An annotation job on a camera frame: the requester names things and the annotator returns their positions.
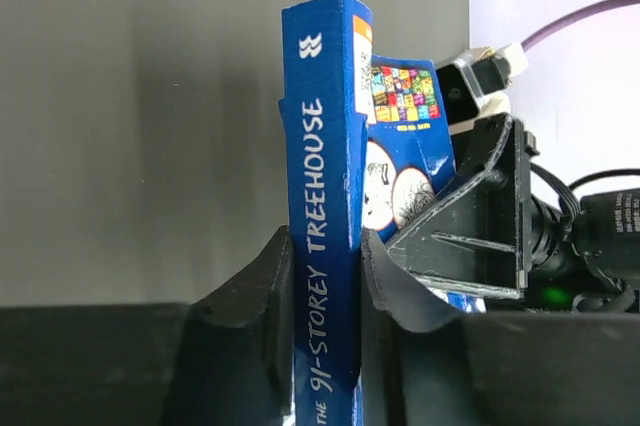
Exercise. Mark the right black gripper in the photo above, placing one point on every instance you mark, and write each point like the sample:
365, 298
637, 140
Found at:
474, 236

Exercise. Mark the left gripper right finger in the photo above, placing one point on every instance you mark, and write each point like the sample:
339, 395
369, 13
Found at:
425, 362

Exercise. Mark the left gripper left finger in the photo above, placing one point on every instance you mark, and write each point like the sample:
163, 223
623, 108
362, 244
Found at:
223, 360

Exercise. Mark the dark blue treehouse book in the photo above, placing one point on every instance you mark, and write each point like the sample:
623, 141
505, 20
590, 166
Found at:
366, 139

